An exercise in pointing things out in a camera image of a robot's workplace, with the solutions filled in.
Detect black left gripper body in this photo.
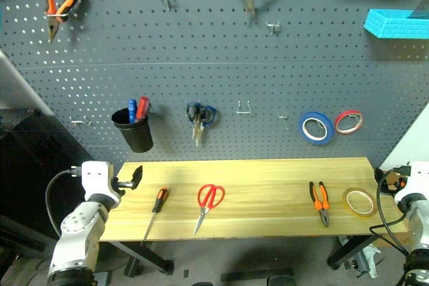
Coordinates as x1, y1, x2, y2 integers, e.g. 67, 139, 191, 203
111, 176, 135, 197

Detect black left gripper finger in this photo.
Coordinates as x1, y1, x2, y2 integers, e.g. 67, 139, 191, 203
129, 165, 144, 191

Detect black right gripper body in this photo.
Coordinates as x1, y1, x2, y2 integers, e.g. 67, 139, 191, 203
382, 164, 412, 196

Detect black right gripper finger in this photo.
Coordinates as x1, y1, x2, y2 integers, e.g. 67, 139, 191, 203
374, 166, 386, 193

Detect grey pegboard wall panel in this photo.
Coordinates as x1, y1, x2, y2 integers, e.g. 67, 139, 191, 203
0, 0, 429, 170

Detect orange black screwdriver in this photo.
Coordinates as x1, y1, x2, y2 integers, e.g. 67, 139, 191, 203
143, 186, 170, 242

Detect black cup holder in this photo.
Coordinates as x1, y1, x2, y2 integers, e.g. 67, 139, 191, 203
111, 107, 155, 154

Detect yellow tape roll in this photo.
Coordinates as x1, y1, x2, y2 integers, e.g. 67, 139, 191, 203
341, 187, 379, 218

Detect orange black combination pliers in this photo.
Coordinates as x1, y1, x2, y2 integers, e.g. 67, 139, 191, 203
308, 180, 331, 228

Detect red tape roll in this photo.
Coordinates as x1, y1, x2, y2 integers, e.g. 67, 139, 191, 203
334, 109, 365, 136

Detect black table leg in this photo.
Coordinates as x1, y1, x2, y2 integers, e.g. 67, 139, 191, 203
326, 234, 381, 271
109, 240, 176, 276

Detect blue tape roll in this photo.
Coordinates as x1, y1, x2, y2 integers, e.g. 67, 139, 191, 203
298, 111, 336, 147

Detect grey power strip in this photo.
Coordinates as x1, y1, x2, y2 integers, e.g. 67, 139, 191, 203
344, 244, 383, 279

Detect silver double pegboard hook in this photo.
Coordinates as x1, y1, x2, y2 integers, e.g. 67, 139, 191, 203
235, 99, 253, 115

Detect blue plastic bin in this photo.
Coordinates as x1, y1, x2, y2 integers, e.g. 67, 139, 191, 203
363, 8, 429, 40

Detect small silver pegboard hook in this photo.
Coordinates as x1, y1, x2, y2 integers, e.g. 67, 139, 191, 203
265, 20, 282, 36

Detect orange black long-nose pliers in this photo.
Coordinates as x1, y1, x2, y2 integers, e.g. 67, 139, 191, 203
41, 0, 84, 44

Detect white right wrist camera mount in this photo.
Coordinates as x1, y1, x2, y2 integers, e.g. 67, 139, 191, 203
400, 161, 429, 200

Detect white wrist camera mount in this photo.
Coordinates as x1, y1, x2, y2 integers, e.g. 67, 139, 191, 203
400, 161, 429, 200
81, 161, 122, 208

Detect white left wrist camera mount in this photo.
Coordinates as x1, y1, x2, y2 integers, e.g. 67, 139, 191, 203
81, 161, 122, 208

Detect blue handled screwdriver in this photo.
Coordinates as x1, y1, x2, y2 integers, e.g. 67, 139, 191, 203
127, 98, 138, 125

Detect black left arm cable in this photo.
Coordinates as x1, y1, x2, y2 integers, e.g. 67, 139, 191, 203
44, 167, 83, 237

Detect red handled scissors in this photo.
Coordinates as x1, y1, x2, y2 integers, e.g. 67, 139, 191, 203
192, 183, 226, 237

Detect blue handled scissors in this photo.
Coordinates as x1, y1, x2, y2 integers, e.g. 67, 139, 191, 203
186, 100, 219, 148

